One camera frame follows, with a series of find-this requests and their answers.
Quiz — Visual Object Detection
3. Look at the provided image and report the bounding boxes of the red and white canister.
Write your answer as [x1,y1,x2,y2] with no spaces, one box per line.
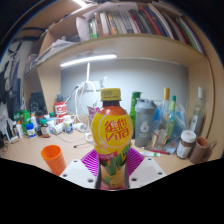
[54,100,68,126]

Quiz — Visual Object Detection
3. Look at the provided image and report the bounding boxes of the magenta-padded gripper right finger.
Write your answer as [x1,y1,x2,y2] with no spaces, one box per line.
[124,146,168,190]

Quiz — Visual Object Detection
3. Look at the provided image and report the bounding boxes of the yellow-labelled tea drink bottle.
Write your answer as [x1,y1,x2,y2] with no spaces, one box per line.
[91,87,134,190]

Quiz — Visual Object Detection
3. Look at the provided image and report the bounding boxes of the tall clear glass bottle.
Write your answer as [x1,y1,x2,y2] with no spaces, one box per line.
[189,86,206,136]

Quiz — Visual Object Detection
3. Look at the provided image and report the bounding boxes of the blue-capped white bottle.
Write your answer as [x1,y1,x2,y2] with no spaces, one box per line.
[25,122,37,139]

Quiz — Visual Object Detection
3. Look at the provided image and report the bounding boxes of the white LED strip light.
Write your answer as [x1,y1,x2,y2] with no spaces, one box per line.
[59,53,118,69]
[73,0,88,8]

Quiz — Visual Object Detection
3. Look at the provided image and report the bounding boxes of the green box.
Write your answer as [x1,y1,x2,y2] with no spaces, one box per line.
[18,109,31,134]

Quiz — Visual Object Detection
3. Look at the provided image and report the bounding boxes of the white-lidded brown jar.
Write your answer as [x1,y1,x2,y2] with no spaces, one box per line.
[175,129,197,160]

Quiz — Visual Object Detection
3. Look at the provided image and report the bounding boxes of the grey shaker bottle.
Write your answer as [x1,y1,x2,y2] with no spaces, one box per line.
[134,98,158,149]

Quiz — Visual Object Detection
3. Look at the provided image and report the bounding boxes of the green bottle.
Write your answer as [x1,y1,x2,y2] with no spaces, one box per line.
[129,91,143,139]

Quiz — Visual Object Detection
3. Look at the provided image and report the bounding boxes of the white and green tube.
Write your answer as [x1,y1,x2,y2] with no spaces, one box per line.
[139,150,171,158]

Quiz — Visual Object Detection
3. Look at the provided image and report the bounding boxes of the pink packet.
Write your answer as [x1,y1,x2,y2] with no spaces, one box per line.
[87,105,101,121]

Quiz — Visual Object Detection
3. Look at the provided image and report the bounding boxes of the dark hanging clothes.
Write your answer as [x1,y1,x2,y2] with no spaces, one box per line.
[0,43,24,118]

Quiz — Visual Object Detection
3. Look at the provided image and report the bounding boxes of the green-capped clear bottle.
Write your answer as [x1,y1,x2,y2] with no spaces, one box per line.
[167,95,178,134]

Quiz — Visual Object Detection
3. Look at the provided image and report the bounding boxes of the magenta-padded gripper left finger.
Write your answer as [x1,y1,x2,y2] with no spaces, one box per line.
[59,148,101,190]

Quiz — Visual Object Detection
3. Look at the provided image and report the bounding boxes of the brown mug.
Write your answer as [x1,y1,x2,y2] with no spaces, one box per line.
[189,136,218,165]

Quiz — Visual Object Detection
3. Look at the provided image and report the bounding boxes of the orange plastic cup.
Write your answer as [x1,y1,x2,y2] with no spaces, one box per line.
[40,144,68,177]

